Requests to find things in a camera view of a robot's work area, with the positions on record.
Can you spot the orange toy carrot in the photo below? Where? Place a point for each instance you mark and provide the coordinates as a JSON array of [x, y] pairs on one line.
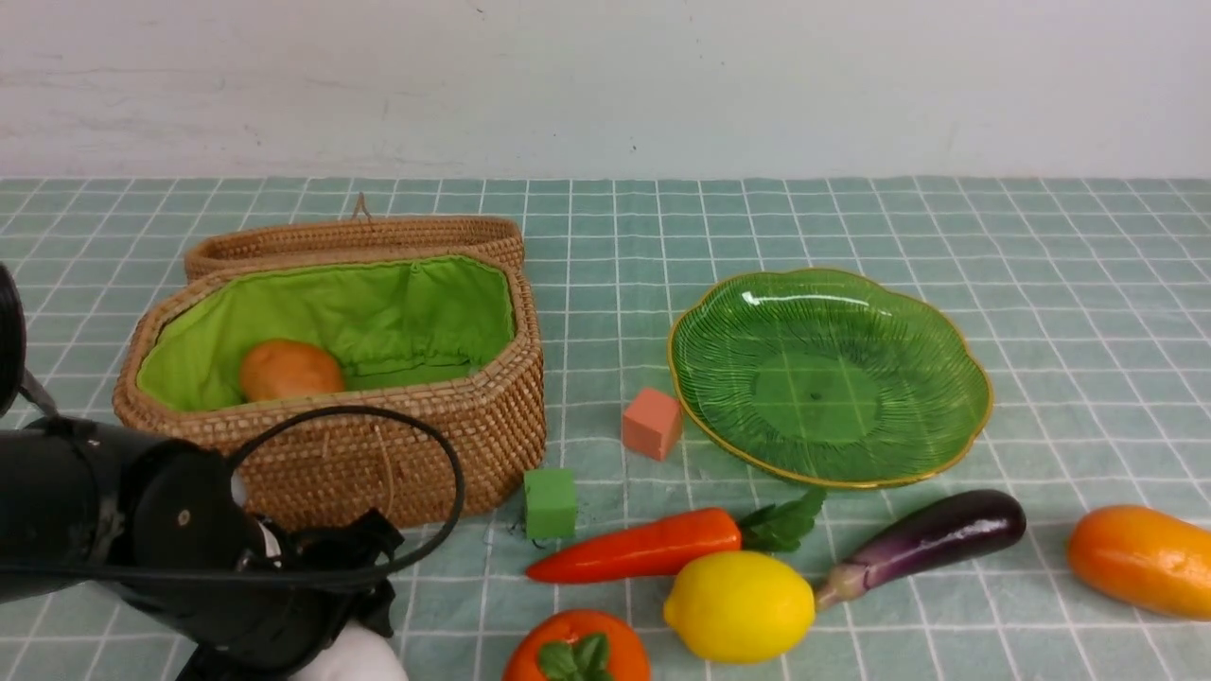
[[662, 548]]

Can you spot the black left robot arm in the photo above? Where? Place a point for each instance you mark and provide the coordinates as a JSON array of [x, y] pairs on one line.
[[162, 523]]

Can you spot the green foam cube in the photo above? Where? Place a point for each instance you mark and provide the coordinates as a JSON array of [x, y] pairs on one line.
[[550, 503]]

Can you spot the orange yellow toy mango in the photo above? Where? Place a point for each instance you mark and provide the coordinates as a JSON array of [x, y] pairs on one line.
[[1145, 558]]

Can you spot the woven wicker basket green lining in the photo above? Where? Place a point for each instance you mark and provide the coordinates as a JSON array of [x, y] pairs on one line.
[[449, 337]]

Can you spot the green glass leaf plate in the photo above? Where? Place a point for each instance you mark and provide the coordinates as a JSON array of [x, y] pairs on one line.
[[821, 376]]

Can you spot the yellow toy lemon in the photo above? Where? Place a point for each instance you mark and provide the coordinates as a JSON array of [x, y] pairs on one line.
[[739, 607]]

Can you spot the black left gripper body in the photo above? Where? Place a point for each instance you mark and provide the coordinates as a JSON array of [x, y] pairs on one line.
[[261, 631]]

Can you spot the green checked tablecloth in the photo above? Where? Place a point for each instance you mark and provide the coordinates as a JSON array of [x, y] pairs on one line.
[[1085, 300]]

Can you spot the purple toy eggplant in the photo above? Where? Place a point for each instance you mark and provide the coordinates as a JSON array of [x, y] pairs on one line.
[[957, 528]]

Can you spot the orange toy persimmon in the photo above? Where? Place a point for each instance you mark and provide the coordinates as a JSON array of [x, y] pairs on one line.
[[580, 644]]

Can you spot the white toy radish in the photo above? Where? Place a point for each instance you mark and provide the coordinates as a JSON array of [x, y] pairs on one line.
[[357, 654]]

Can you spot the orange foam cube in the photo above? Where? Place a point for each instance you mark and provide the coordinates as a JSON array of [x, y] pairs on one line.
[[652, 424]]

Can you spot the woven wicker basket lid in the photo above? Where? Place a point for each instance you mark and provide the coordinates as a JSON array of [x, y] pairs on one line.
[[500, 238]]

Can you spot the brown toy potato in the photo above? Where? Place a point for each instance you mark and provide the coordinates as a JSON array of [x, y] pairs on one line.
[[280, 369]]

